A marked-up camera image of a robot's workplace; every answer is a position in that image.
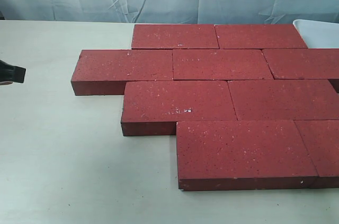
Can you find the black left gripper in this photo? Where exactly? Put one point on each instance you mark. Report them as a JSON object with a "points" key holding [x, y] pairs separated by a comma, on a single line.
{"points": [[11, 74]]}

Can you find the long red brick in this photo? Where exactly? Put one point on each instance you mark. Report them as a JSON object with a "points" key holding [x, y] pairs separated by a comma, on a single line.
{"points": [[106, 72]]}

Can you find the red brick with white specks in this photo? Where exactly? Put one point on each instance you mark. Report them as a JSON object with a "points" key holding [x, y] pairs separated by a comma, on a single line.
{"points": [[153, 108]]}

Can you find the red brick with groove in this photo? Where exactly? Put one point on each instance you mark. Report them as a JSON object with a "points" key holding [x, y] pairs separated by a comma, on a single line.
{"points": [[220, 64]]}

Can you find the back left red brick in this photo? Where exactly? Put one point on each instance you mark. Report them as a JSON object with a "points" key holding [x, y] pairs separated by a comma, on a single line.
{"points": [[174, 36]]}

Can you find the front large red brick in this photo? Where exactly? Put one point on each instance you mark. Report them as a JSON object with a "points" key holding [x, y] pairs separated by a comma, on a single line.
{"points": [[242, 155]]}

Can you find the back right red brick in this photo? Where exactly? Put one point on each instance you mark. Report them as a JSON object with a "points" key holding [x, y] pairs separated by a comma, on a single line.
{"points": [[259, 36]]}

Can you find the second row right brick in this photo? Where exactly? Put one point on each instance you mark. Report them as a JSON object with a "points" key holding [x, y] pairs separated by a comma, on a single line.
{"points": [[303, 64]]}

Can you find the third row red brick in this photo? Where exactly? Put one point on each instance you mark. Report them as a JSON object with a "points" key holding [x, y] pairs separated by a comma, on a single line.
{"points": [[297, 99]]}

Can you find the front right red brick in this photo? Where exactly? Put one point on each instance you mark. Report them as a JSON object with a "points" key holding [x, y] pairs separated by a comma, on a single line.
{"points": [[321, 140]]}

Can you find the white plastic tray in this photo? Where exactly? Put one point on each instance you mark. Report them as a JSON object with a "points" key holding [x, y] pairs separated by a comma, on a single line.
{"points": [[318, 34]]}

